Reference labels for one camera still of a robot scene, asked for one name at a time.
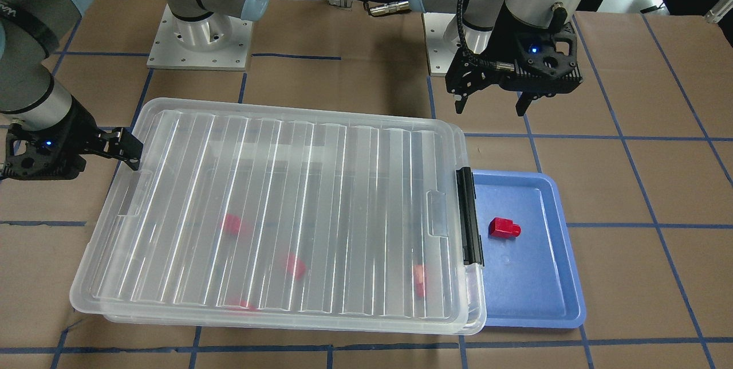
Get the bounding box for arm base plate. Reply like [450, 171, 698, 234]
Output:
[421, 12, 492, 77]
[147, 6, 254, 72]

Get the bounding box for blue plastic tray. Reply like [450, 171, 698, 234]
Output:
[474, 170, 586, 329]

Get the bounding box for metal cable connector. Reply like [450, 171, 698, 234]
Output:
[363, 1, 411, 17]

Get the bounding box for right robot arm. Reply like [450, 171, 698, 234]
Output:
[1, 0, 270, 180]

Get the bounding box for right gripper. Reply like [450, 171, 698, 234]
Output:
[2, 100, 144, 180]

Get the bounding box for red block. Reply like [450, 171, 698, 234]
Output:
[220, 213, 253, 238]
[412, 264, 427, 299]
[225, 298, 259, 312]
[285, 253, 308, 280]
[488, 217, 522, 239]

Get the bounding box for aluminium rail corner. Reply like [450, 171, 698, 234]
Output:
[703, 0, 732, 23]

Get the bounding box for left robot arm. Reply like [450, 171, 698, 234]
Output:
[408, 0, 584, 116]

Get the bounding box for clear plastic storage box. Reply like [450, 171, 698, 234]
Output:
[103, 163, 486, 334]

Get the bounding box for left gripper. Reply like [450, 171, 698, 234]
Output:
[446, 5, 584, 117]

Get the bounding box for black box latch handle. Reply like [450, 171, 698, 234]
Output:
[456, 166, 484, 266]

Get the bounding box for red block in box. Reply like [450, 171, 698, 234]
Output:
[220, 213, 253, 238]
[285, 253, 308, 280]
[225, 298, 259, 312]

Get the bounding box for clear ribbed box lid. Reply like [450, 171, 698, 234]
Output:
[70, 98, 487, 335]

